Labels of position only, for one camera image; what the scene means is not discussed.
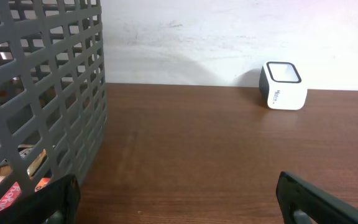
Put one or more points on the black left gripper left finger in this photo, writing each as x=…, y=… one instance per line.
x=55, y=203

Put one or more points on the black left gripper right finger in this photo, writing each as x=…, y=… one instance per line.
x=302, y=202

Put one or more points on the cream yellow snack bag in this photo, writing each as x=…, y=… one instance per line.
x=24, y=150

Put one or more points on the white barcode scanner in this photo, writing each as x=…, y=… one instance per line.
x=281, y=86

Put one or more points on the grey plastic mesh basket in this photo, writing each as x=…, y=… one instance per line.
x=52, y=88

